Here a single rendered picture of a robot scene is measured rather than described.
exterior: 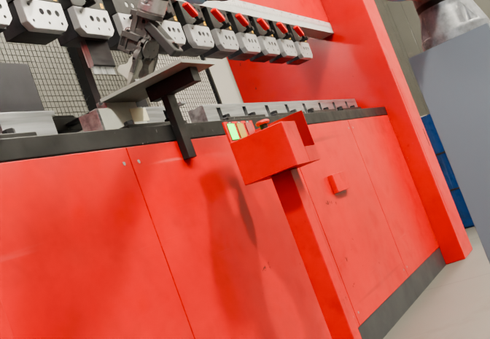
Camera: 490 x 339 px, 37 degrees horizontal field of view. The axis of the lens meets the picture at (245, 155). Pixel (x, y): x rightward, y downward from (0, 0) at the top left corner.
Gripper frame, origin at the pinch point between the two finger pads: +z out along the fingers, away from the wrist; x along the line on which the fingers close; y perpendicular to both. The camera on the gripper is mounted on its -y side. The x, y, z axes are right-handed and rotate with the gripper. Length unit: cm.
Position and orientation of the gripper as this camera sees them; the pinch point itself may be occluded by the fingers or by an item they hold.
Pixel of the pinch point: (138, 87)
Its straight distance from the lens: 202.9
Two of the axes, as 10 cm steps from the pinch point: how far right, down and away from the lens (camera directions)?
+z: -2.8, 9.4, 2.2
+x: -4.3, 0.8, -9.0
